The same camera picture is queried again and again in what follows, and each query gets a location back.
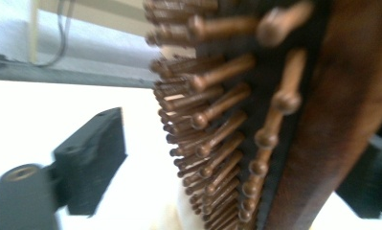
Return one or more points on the light wooden shelf unit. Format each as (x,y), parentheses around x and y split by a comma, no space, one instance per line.
(83,12)

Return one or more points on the white table board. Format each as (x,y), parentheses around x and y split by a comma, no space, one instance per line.
(35,121)

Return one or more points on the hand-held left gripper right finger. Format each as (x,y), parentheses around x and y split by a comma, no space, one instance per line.
(370,179)

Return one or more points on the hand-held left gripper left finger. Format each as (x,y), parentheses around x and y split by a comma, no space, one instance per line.
(93,159)

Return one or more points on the brown wooden hairbrush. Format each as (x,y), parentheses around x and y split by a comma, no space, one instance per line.
(306,111)

